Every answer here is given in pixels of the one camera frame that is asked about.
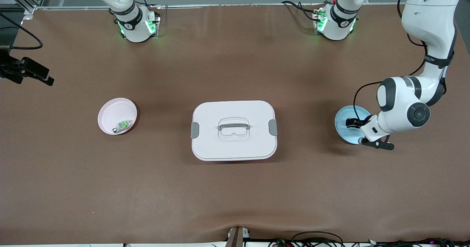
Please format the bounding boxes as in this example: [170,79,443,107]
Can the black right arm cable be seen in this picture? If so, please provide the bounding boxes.
[0,13,43,50]

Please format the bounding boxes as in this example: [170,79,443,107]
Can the black cable bundle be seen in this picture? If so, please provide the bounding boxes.
[367,237,470,247]

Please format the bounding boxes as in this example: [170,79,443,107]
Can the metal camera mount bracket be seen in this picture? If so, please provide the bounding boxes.
[226,226,251,247]

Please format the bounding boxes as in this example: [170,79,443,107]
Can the pale pink round plate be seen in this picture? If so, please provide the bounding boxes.
[98,98,138,135]

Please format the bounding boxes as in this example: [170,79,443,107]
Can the black looped cable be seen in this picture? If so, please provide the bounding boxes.
[291,231,344,247]

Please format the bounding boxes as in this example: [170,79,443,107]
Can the green and clear switch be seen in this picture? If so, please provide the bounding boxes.
[112,119,133,134]

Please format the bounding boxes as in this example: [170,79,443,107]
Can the pink box with white lid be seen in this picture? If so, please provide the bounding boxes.
[191,100,278,162]

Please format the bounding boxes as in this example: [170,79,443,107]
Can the light blue round plate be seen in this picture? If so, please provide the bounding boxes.
[335,105,372,145]

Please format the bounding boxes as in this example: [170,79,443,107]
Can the aluminium table edge rail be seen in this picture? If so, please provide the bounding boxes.
[37,3,408,11]

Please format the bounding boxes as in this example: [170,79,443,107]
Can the black left base cables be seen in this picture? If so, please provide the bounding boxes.
[282,0,325,22]

